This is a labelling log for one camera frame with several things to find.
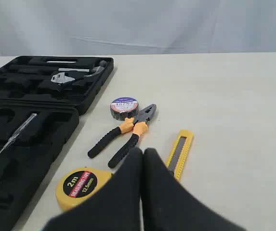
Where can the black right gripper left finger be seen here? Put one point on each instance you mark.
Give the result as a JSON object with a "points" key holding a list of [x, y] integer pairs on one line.
{"points": [[115, 207]]}

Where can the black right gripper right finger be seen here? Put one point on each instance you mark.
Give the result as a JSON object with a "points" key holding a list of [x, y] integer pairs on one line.
{"points": [[168, 206]]}

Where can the yellow utility knife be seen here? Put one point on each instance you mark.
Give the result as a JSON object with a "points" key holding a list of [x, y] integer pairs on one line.
{"points": [[179, 153]]}

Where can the yellow measuring tape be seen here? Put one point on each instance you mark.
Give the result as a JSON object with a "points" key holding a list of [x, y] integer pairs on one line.
{"points": [[79, 185]]}

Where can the black electrical tape roll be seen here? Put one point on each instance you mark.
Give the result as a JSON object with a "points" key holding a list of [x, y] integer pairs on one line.
{"points": [[124, 107]]}

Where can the black plastic tool case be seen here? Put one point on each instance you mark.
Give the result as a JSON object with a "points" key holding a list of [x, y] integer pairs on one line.
{"points": [[25, 163]]}

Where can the silver adjustable wrench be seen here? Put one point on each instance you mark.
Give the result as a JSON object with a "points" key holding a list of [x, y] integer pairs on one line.
{"points": [[63, 77]]}

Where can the white backdrop curtain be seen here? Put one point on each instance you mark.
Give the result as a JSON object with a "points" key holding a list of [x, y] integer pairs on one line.
{"points": [[106, 27]]}

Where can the orange black handled pliers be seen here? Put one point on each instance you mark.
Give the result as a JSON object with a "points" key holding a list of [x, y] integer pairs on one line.
{"points": [[137, 124]]}

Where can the clear handled tester screwdriver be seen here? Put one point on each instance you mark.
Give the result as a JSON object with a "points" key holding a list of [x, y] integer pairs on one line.
{"points": [[18, 131]]}

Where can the black handled claw hammer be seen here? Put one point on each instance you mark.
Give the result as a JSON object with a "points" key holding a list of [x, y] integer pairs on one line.
{"points": [[46, 69]]}

